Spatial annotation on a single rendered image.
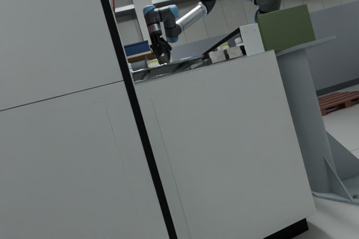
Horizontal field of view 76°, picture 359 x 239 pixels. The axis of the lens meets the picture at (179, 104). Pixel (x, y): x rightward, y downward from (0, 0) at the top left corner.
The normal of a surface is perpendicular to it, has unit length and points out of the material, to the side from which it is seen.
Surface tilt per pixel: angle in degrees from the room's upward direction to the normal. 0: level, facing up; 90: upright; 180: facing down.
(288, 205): 90
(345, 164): 90
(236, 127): 90
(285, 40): 90
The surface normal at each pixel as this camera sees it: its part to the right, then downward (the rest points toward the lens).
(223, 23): 0.14, 0.00
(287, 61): -0.63, 0.21
